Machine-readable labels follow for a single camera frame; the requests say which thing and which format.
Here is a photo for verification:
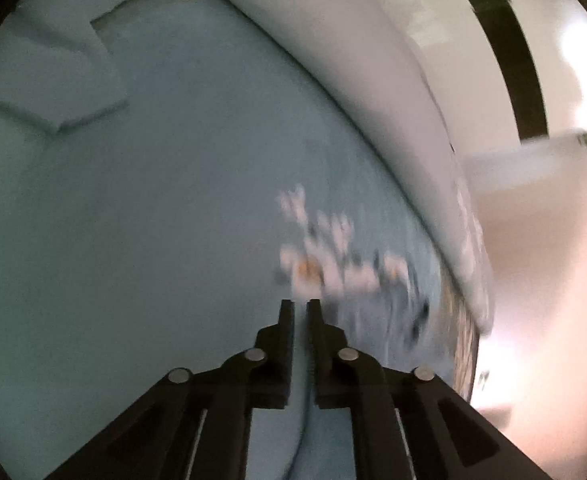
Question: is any teal floral bed sheet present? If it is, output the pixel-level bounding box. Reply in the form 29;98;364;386
0;0;454;480

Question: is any white wardrobe with black stripe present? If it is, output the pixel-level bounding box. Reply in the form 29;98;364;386
373;0;587;142

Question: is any light blue garment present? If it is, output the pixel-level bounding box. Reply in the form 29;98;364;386
0;0;134;136

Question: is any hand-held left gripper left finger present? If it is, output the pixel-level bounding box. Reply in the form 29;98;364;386
43;299;295;480

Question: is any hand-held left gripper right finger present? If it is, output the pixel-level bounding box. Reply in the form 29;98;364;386
307;299;560;480

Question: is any pale floral bed sheet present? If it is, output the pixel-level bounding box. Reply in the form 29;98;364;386
178;0;497;333

